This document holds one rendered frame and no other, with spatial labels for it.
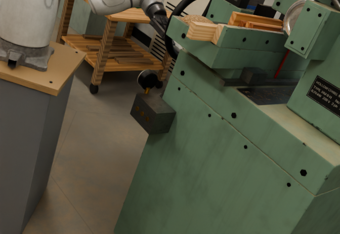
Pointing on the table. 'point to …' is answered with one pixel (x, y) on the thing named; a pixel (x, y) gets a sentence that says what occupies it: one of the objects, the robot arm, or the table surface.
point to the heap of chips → (195, 19)
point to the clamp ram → (264, 11)
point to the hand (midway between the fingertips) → (176, 45)
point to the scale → (260, 30)
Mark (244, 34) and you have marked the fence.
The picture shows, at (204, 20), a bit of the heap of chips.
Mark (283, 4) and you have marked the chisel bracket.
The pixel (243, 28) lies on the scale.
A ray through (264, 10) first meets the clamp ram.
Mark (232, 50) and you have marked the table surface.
